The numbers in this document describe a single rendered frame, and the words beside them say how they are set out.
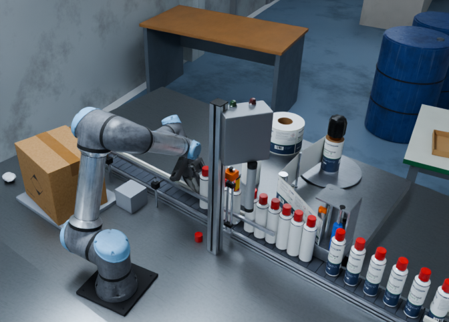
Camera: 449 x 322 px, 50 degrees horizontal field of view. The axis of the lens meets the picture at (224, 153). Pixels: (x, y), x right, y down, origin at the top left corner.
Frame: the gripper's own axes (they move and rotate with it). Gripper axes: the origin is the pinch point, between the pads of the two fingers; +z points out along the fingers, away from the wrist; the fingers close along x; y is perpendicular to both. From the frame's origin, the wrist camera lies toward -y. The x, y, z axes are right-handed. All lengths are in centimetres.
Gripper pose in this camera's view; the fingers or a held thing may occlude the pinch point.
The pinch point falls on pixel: (198, 193)
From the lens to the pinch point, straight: 211.9
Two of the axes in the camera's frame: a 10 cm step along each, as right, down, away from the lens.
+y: 6.0, -4.2, 6.8
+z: 3.7, 9.0, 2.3
